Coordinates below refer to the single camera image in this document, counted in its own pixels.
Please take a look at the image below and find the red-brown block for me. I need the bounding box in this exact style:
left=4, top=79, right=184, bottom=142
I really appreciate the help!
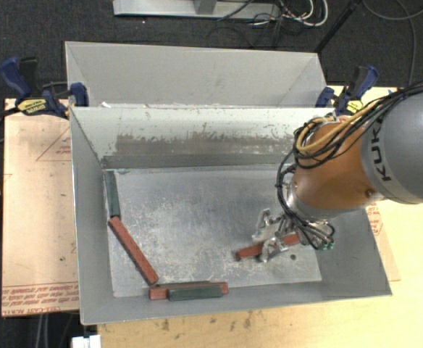
left=107, top=216, right=160, bottom=286
left=148, top=281, right=230, bottom=302
left=234, top=232, right=301, bottom=262

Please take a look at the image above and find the grey metal bin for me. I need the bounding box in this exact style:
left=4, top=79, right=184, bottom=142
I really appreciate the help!
left=64, top=41, right=393, bottom=326

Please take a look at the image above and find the brown cardboard board, red print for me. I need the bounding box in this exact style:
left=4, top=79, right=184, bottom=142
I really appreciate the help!
left=1, top=98, right=403, bottom=318

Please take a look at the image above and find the dark green flat block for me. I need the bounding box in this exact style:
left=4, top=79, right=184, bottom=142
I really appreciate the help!
left=102, top=169, right=122, bottom=219
left=166, top=284, right=224, bottom=302

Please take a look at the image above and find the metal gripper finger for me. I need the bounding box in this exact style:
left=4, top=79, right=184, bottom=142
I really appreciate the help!
left=256, top=239, right=293, bottom=264
left=251, top=208, right=284, bottom=241

